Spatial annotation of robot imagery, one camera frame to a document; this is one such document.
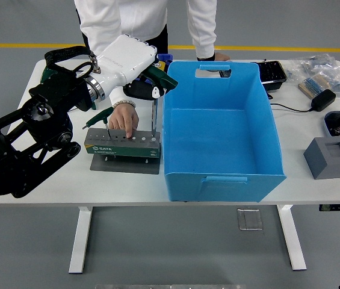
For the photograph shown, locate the black plastic tray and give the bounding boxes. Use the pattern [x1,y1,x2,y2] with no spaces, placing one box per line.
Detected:
[250,60,288,92]

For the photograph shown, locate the large green T-handle hex key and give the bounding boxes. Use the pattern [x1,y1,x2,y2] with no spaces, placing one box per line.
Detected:
[144,64,179,136]

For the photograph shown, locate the green T-handle key, thin black shaft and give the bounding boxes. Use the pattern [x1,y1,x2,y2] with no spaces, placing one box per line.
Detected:
[42,66,57,84]

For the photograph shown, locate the small green T-handle hex key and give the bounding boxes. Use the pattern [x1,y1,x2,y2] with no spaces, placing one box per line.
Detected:
[82,107,114,141]

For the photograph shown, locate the person's right hand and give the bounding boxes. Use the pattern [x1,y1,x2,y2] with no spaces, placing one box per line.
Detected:
[108,103,140,139]

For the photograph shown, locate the metal floor plate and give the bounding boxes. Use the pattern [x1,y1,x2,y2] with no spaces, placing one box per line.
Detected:
[236,208,264,231]

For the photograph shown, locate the green grey hex key stand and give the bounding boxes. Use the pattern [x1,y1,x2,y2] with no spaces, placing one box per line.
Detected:
[85,128,162,175]

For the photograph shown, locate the grey foam block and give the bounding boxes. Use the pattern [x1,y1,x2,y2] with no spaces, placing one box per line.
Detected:
[303,137,340,181]

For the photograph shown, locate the resistor tape bundle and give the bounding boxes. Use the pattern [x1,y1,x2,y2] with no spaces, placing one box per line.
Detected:
[297,73,330,99]

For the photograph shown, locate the white table leg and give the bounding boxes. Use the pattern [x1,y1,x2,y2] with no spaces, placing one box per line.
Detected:
[276,204,308,271]
[68,206,94,275]

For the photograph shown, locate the clear bags of components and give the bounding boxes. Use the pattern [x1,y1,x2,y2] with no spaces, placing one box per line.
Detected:
[285,53,340,99]

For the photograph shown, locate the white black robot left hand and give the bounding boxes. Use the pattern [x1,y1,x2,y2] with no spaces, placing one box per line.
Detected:
[88,34,167,100]

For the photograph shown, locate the small dark blue parts bin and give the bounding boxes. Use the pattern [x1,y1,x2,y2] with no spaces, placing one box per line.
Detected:
[156,53,174,73]

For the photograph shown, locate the black power adapter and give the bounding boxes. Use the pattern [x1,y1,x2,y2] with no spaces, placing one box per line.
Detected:
[311,89,337,113]

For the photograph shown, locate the person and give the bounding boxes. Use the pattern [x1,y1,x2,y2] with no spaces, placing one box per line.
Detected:
[73,0,232,139]

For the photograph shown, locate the black adapter cable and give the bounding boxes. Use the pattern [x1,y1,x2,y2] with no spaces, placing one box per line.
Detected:
[265,90,314,113]

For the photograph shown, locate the white bead bracelet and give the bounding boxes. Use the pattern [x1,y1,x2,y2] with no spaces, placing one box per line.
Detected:
[111,99,137,110]

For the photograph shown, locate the large light blue plastic box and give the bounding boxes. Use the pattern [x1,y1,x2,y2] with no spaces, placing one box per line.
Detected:
[161,60,287,203]

